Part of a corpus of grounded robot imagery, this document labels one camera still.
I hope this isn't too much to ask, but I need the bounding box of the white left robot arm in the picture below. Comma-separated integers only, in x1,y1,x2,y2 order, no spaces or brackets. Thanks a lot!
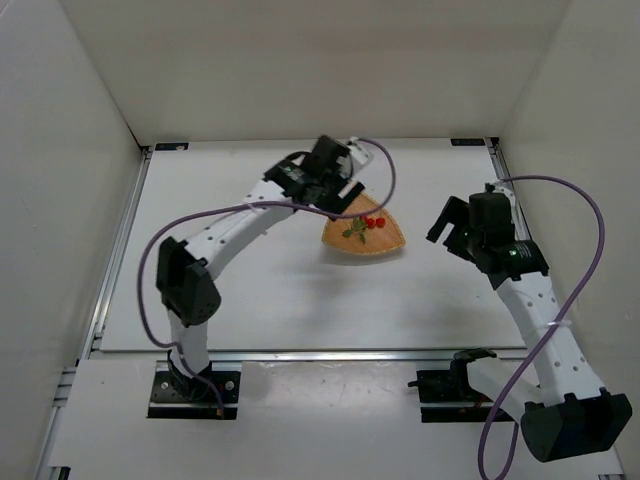
156,135,372,399

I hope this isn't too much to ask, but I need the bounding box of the woven triangular fruit basket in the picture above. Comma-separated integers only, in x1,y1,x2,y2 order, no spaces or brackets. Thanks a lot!
321,193,406,256

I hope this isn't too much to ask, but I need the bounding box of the cherry sprig with leaves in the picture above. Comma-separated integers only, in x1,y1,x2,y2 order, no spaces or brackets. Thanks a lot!
342,216,368,244

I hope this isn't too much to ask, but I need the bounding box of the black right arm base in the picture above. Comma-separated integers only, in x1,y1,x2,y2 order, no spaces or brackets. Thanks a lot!
407,369,492,424

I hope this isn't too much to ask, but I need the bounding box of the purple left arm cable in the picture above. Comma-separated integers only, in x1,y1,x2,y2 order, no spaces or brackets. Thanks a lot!
138,138,399,419

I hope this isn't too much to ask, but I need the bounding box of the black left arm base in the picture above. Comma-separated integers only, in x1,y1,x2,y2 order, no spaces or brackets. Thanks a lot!
147,363,241,421

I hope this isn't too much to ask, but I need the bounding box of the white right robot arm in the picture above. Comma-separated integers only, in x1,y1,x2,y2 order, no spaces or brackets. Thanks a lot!
427,192,632,462

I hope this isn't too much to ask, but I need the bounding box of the aluminium table frame rail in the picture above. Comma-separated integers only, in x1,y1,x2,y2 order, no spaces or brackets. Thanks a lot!
41,139,527,479

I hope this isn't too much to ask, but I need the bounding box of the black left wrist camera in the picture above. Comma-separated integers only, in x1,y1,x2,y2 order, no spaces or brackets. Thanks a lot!
263,160,308,198

